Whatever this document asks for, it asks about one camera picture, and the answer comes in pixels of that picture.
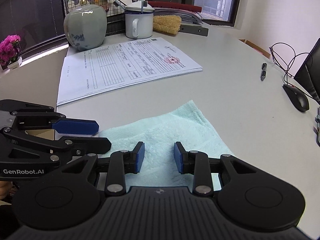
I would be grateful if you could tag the cardboard box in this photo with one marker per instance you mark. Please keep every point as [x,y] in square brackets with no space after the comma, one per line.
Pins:
[253,46]

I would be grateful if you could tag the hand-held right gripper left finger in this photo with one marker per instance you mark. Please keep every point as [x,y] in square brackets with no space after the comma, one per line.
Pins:
[140,157]

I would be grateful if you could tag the window with grey blinds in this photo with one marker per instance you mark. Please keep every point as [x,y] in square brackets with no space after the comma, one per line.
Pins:
[32,12]

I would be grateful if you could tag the yellow loofah sponge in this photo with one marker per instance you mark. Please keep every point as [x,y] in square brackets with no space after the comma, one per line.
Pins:
[166,24]

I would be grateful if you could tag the white enamel mug with lid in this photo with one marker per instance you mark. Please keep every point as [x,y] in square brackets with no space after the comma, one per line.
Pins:
[142,25]

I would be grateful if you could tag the pink potted flowers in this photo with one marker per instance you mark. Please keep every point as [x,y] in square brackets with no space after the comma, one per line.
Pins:
[10,46]

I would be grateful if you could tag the black pen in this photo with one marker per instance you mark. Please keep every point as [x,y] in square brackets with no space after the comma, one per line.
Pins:
[264,71]

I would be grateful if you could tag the black computer mouse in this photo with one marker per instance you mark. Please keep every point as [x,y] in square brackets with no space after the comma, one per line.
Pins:
[297,98]

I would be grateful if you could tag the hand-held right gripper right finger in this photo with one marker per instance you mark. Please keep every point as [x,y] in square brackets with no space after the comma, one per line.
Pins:
[178,157]

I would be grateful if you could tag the red folder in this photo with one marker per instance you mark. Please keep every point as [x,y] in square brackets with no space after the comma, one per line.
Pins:
[175,5]

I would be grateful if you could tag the stack of printed papers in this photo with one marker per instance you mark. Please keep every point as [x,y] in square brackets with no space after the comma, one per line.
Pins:
[120,67]

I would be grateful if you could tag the dark framed window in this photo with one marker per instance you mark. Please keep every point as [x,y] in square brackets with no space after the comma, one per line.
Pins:
[215,0]

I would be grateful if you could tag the pale green ceramic jar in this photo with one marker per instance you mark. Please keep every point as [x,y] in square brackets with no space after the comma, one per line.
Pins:
[85,27]

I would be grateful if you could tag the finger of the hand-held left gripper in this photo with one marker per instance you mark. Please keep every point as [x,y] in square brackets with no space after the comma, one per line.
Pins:
[90,146]
[75,127]

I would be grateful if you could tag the black laptop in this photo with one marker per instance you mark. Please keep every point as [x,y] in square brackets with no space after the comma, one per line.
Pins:
[310,75]

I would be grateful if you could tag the light cyan towel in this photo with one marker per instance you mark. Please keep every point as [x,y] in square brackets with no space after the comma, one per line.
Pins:
[160,127]

